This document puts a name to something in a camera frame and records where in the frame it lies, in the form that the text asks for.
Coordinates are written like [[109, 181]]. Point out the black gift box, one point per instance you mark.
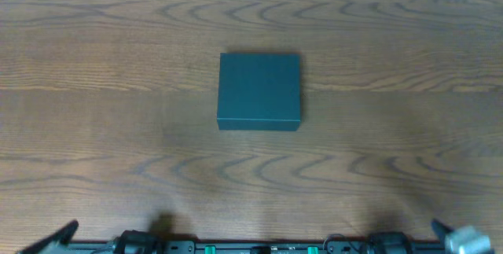
[[259, 92]]

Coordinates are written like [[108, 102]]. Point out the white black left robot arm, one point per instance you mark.
[[129, 242]]

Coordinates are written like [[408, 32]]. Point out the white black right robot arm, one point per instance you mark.
[[387, 243]]

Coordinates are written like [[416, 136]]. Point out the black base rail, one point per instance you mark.
[[191, 247]]

